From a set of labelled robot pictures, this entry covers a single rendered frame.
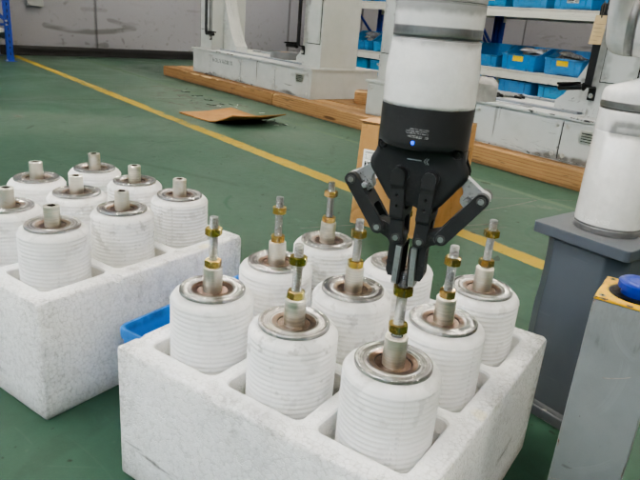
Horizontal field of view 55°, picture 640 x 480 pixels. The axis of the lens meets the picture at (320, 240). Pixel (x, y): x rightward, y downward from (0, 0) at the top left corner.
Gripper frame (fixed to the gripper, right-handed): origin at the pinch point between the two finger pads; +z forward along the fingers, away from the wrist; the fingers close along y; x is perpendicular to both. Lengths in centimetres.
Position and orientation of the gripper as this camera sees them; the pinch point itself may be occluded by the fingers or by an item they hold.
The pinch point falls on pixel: (407, 262)
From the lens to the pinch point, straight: 55.4
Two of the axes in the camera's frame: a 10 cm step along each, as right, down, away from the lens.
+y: 9.2, 2.0, -3.4
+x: 3.9, -2.9, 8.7
